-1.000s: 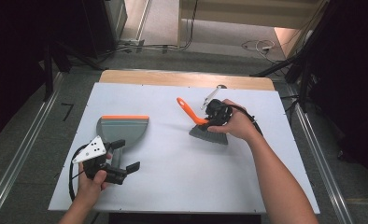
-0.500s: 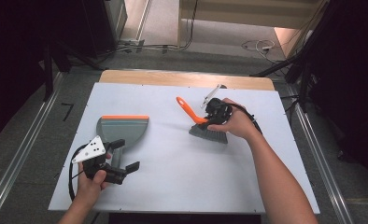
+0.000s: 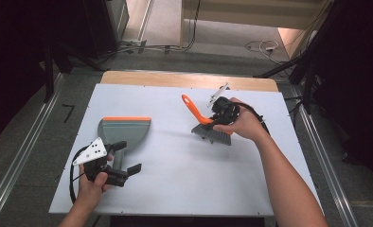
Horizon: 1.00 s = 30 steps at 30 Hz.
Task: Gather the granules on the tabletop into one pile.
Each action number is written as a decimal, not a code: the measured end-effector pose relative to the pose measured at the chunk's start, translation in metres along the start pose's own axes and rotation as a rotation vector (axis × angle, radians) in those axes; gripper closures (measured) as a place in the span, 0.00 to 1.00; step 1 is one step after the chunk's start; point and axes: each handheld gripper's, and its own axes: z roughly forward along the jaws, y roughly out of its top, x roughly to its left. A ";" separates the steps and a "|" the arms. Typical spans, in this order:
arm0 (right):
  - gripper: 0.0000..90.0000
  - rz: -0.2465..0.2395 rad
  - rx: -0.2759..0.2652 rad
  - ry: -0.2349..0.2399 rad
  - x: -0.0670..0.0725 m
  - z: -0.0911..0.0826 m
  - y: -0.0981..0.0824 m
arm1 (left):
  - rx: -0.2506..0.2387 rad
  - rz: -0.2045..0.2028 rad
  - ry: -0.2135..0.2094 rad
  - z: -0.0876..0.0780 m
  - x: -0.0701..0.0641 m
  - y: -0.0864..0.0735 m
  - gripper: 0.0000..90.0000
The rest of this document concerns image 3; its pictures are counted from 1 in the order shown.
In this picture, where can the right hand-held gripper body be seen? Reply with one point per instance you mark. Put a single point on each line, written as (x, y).
(225, 108)

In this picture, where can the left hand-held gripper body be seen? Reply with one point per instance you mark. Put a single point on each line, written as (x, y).
(91, 151)

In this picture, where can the grey dustpan with orange edge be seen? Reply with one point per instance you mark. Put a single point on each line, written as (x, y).
(124, 134)

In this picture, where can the orange brush with grey bristles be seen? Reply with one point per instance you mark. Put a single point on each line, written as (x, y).
(211, 134)

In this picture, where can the person's right hand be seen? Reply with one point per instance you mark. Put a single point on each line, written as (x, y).
(247, 124)

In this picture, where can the person's left hand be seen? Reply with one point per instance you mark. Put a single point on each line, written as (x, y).
(91, 189)

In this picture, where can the white board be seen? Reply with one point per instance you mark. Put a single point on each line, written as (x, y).
(181, 183)

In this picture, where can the wooden table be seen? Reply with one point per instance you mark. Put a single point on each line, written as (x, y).
(162, 80)

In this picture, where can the black stand leg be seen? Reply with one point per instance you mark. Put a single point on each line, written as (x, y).
(288, 64)

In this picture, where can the black metal stand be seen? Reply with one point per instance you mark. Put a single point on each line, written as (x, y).
(49, 75)

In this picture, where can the metal floor rail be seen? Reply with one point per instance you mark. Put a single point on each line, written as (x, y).
(329, 176)
(20, 151)

